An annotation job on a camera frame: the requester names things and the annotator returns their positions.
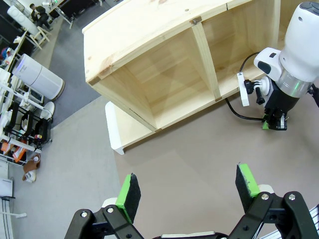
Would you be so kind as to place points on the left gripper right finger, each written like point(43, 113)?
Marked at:
point(243, 184)

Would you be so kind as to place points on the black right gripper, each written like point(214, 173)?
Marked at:
point(279, 99)

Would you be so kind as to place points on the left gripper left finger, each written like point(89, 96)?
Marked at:
point(132, 194)

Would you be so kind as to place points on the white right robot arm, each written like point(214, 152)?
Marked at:
point(301, 44)

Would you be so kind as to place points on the white sneaker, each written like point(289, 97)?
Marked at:
point(29, 177)

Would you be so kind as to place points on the orange white box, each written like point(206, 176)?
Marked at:
point(19, 154)

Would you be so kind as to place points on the black metal storage rack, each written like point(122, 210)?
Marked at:
point(30, 127)

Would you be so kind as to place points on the light wooden shelf unit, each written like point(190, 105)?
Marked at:
point(154, 37)

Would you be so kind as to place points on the white cylindrical air purifier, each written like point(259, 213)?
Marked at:
point(40, 78)

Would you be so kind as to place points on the white desk with clutter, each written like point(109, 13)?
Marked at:
point(7, 82)

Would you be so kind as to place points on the wooden trestle stand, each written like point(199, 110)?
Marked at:
point(40, 37)

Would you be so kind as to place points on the seated person in black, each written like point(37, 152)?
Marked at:
point(40, 15)

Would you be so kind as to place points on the tall white cylinder appliance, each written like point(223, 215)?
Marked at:
point(18, 17)

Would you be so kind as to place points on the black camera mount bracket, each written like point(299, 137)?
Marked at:
point(258, 88)

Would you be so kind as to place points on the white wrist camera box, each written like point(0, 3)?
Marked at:
point(243, 90)

